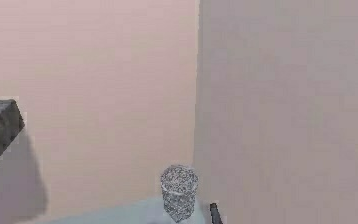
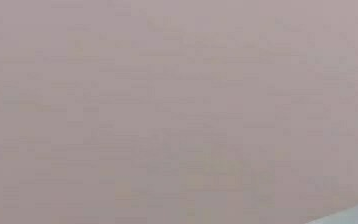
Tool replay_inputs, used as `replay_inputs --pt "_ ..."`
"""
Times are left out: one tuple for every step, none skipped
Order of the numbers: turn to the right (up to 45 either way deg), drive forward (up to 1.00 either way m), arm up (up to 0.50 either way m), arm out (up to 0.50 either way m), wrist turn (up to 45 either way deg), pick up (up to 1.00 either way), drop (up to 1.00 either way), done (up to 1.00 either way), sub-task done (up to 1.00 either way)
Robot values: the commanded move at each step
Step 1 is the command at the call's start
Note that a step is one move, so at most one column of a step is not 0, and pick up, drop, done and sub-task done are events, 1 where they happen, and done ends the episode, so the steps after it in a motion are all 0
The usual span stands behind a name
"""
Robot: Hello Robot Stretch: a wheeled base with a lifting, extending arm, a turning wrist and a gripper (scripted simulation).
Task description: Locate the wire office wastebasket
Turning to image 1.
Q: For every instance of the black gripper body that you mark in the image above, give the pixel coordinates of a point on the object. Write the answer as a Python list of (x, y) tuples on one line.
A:
[(215, 214)]

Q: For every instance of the dark grey cabinet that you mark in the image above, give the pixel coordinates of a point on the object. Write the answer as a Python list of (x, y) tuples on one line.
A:
[(2, 128)]

